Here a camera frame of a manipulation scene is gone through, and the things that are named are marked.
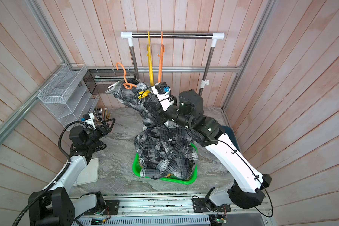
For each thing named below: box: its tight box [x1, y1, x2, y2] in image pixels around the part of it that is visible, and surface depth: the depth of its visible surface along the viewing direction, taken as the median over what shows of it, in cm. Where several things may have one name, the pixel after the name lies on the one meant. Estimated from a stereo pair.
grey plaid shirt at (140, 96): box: [105, 79, 161, 127], surface depth 59 cm
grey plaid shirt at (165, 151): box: [134, 120, 199, 180], surface depth 77 cm
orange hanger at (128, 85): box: [115, 62, 138, 90], surface depth 58 cm
